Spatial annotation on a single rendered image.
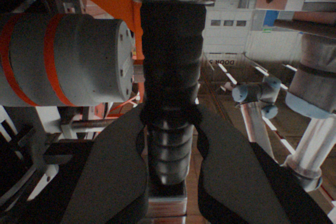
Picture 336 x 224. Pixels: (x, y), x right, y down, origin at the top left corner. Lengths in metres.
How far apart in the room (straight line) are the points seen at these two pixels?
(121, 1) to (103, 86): 0.51
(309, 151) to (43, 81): 0.82
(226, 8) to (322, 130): 13.15
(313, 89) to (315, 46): 0.11
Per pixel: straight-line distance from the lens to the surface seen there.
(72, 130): 0.42
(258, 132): 0.82
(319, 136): 0.80
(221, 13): 13.66
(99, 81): 0.24
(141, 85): 0.76
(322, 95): 0.60
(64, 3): 0.56
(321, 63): 0.57
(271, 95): 0.92
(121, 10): 0.72
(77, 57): 0.24
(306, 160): 0.86
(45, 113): 0.38
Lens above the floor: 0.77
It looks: 29 degrees up
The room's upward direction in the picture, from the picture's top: 179 degrees counter-clockwise
